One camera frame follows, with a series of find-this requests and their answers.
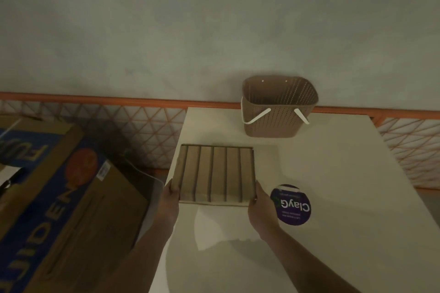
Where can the person's left hand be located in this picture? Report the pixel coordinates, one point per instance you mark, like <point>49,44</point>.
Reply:
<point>168,207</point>

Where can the person's right hand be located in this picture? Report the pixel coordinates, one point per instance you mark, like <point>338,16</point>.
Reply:
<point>263,217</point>

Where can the beige paper box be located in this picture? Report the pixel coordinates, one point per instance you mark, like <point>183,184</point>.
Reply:
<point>216,176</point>

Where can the person's right forearm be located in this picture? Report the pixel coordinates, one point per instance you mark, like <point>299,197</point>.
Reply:
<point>306,265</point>

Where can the person's left forearm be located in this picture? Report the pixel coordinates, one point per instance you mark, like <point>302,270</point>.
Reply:
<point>137,262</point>

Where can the blue print cardboard box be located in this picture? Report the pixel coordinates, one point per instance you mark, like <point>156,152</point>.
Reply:
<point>86,217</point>

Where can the round purple sticker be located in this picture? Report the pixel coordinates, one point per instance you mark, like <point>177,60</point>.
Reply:
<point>292,205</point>

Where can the orange mesh fence panel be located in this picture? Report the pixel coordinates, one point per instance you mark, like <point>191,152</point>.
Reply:
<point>137,128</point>
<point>412,145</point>

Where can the brown plastic basket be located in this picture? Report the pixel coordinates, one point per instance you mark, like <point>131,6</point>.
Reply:
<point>278,124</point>

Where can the black device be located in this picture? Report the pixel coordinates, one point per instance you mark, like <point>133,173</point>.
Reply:
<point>12,177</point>

